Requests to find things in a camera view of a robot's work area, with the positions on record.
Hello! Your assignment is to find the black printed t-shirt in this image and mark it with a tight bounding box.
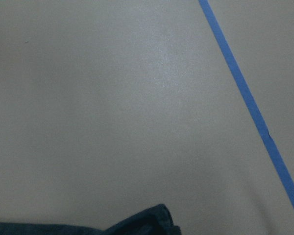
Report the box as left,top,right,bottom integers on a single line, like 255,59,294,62
0,203,181,235

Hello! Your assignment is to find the brown table mat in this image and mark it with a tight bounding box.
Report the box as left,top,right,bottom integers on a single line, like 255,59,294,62
0,0,294,235

